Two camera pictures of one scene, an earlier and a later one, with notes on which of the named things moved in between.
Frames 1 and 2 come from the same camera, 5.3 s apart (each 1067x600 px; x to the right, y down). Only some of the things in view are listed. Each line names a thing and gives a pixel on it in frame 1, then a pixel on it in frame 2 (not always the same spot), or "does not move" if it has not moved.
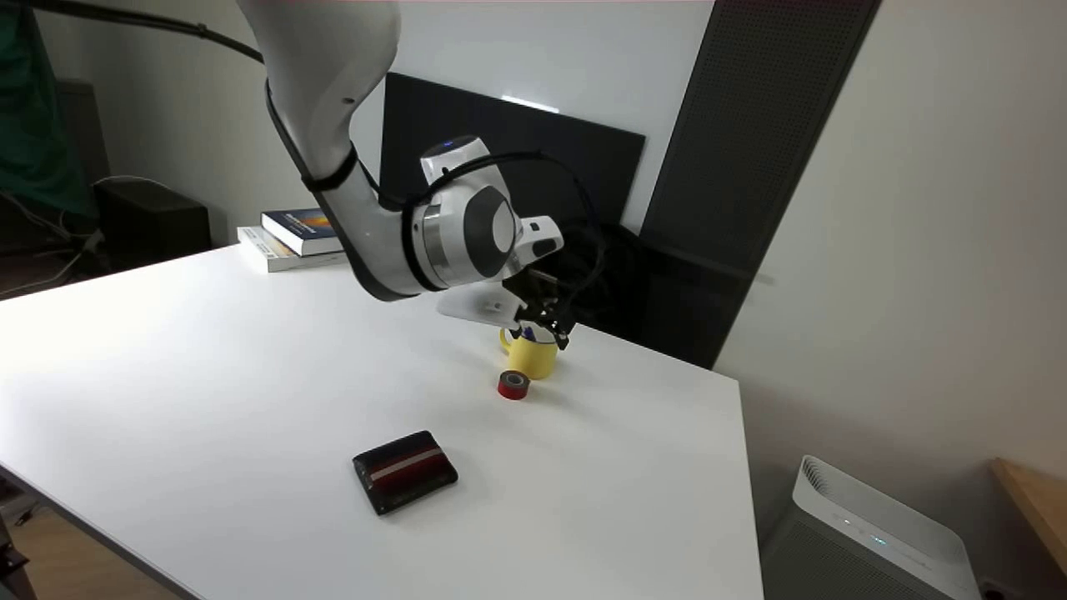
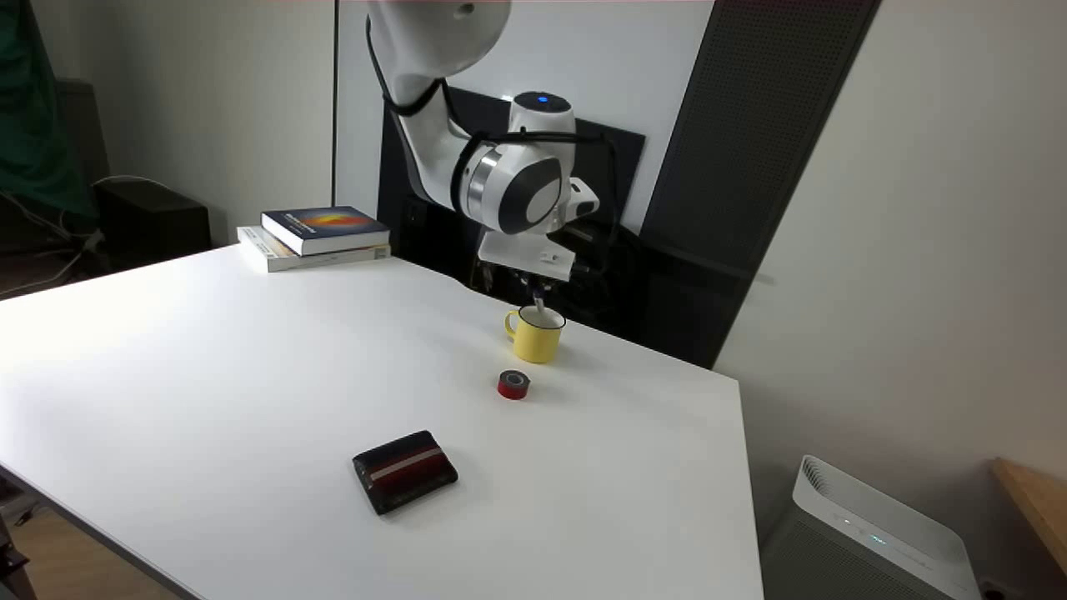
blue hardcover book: (303, 227) does not move
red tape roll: (512, 384) does not move
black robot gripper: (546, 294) -> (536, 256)
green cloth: (31, 125) does not move
